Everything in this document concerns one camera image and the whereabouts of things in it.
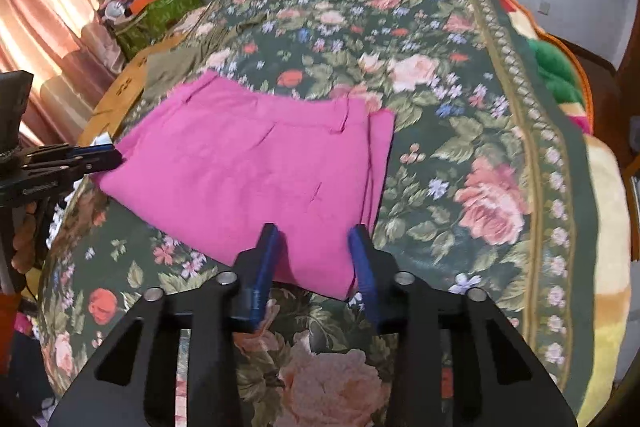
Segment floral bedspread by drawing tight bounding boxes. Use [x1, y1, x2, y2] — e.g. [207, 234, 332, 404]
[37, 0, 601, 427]

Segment pink curtain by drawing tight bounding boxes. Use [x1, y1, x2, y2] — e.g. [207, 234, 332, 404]
[0, 0, 126, 148]

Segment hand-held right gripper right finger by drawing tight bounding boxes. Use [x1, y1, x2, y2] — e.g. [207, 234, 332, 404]
[347, 224, 578, 427]

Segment olive green pants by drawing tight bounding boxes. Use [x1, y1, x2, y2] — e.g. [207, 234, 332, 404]
[142, 22, 251, 100]

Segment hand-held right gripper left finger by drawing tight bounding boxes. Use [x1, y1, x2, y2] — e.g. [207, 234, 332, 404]
[47, 223, 281, 427]

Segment green patterned storage box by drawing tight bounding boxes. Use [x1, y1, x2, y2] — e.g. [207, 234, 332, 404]
[114, 0, 211, 60]

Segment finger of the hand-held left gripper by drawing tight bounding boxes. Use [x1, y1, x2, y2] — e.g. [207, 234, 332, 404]
[22, 143, 118, 164]
[25, 153, 123, 182]

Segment person's left hand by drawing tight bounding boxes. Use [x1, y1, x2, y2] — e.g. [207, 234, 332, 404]
[11, 202, 51, 274]

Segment pink pants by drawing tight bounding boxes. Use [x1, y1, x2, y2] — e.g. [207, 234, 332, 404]
[95, 71, 396, 301]

